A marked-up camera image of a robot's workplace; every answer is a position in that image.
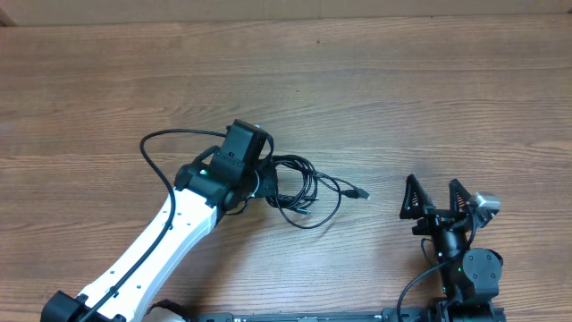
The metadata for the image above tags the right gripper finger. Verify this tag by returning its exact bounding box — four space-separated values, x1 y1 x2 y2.
400 174 434 219
449 179 471 213

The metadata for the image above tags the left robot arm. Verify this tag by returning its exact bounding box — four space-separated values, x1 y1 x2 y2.
40 120 273 322

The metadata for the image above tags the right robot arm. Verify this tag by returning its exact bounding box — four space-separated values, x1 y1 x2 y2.
395 174 506 322

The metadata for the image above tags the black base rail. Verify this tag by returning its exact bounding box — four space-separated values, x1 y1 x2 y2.
147 299 509 322

